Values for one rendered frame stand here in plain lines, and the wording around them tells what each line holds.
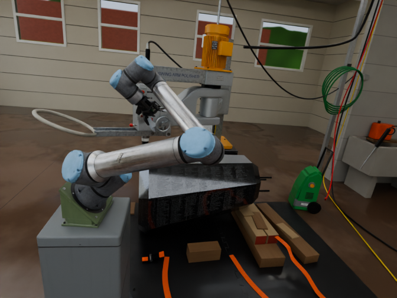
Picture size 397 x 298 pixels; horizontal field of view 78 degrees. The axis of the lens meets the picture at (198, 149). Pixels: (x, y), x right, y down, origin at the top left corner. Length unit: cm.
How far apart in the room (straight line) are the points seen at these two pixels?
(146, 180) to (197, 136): 145
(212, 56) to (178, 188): 126
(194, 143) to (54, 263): 100
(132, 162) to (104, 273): 71
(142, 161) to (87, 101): 776
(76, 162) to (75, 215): 35
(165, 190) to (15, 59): 771
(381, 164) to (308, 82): 564
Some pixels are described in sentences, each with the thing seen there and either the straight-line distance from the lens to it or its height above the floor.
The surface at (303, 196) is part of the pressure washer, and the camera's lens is 357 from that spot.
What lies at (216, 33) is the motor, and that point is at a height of 201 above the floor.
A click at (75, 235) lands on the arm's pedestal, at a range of 143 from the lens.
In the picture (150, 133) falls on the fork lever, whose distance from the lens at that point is 234.
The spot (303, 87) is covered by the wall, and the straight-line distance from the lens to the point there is 958.
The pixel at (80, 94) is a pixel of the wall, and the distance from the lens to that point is 875.
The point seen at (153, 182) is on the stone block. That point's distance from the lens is 227.
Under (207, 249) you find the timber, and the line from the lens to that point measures 242.
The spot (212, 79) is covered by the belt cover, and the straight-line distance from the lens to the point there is 242.
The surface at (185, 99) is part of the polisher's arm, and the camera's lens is 235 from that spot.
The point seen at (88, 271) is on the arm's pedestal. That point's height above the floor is 63.
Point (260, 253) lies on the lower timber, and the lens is 253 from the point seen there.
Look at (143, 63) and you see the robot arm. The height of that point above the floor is 169.
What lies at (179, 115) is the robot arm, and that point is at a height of 148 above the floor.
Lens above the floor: 170
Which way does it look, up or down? 18 degrees down
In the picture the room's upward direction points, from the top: 6 degrees clockwise
